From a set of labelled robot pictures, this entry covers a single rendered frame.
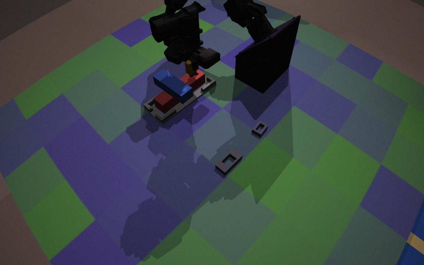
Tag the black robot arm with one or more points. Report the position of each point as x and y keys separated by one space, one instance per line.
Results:
x=168 y=24

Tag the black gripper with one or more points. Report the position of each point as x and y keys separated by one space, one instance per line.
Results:
x=201 y=56

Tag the blue bar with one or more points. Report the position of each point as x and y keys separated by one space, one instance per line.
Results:
x=173 y=86

